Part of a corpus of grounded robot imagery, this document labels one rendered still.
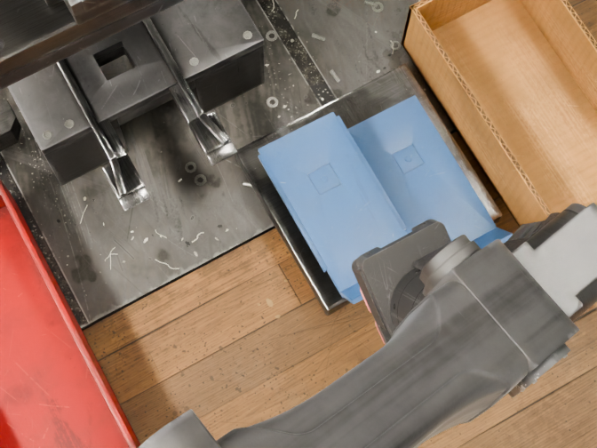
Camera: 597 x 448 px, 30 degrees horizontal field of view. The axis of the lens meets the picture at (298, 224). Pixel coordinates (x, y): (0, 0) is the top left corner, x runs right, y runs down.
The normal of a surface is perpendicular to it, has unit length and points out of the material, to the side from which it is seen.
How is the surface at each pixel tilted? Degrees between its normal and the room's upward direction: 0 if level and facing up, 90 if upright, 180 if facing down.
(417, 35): 90
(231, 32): 0
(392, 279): 29
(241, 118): 0
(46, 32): 0
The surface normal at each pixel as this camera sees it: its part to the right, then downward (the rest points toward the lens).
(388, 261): 0.27, 0.14
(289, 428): 0.42, -0.57
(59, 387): 0.02, -0.29
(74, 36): 0.49, 0.84
